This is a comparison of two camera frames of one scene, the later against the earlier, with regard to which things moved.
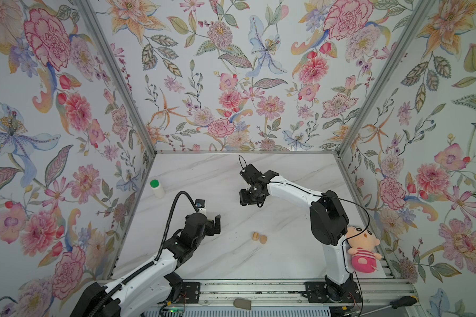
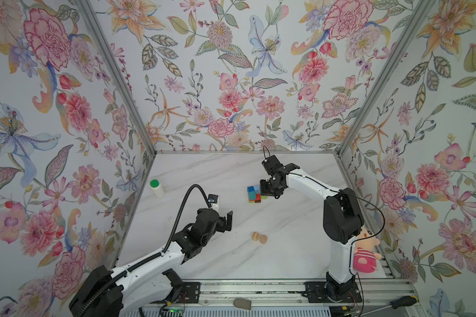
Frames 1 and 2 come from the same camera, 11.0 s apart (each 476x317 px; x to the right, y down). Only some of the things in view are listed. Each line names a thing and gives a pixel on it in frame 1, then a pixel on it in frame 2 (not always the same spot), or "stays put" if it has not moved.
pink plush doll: (362, 243) stays put
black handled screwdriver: (395, 304) stays put
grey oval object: (242, 303) stays put
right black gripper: (244, 200) to (263, 191)
